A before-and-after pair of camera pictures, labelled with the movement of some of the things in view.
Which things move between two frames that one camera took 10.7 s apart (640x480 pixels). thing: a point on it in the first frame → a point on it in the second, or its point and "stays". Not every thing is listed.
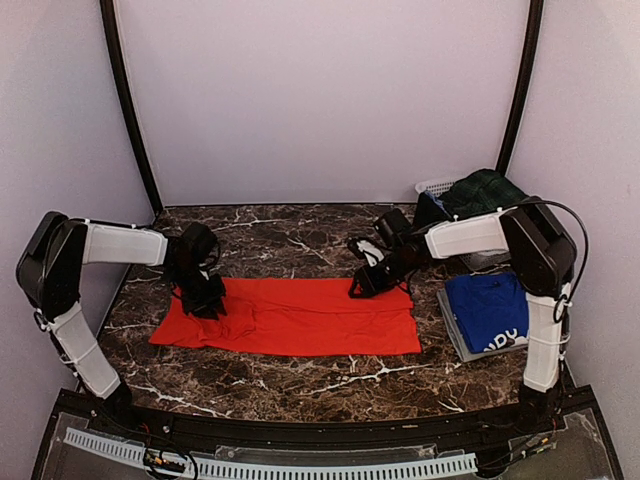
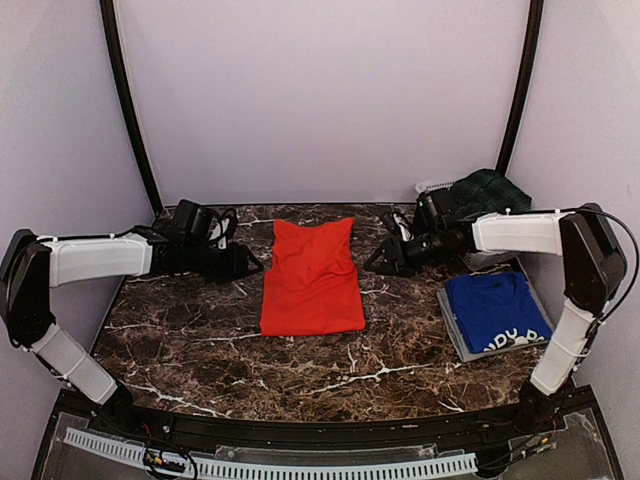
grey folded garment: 461,347 stays
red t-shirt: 294,317 → 313,285
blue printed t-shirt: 491,309 stays
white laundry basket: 437,188 stays
